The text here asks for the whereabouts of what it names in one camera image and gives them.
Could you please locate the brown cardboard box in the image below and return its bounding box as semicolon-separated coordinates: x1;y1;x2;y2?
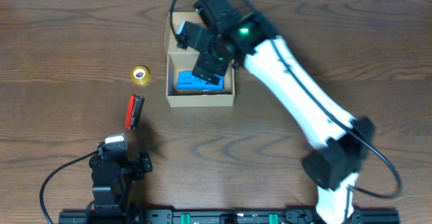
164;19;235;107

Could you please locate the blue plastic tape dispenser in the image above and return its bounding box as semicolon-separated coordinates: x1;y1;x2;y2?
176;72;224;91

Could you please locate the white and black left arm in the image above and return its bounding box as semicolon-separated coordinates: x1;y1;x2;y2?
85;142;153;223

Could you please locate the red and black stapler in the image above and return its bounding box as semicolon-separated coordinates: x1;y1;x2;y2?
124;94;144;130

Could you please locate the black aluminium mounting rail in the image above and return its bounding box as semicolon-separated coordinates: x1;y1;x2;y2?
58;209;401;224

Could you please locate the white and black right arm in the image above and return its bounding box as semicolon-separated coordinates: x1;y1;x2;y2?
171;0;375;223

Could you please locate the yellow adhesive tape roll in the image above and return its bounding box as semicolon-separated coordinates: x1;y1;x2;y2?
130;65;150;85

